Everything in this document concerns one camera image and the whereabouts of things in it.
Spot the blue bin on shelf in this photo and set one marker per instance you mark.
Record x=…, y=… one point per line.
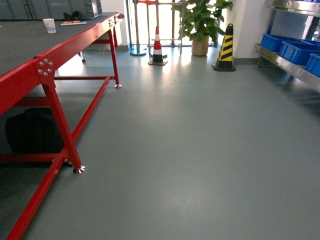
x=298, y=53
x=273, y=43

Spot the stainless steel shelf rack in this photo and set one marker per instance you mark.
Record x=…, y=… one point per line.
x=308, y=8

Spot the red white traffic cone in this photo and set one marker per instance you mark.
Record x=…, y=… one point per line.
x=157, y=57

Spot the metal barrier stand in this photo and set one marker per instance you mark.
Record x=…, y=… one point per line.
x=144, y=16

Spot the yellow black traffic cone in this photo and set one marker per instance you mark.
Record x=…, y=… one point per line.
x=224, y=61

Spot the potted green plant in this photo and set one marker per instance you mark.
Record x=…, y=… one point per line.
x=200, y=22

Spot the black bag under table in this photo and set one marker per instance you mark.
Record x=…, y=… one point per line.
x=34, y=131

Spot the white paper cup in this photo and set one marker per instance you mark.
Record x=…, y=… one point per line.
x=50, y=26

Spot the grey storage crates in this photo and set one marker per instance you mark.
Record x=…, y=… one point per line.
x=45, y=9

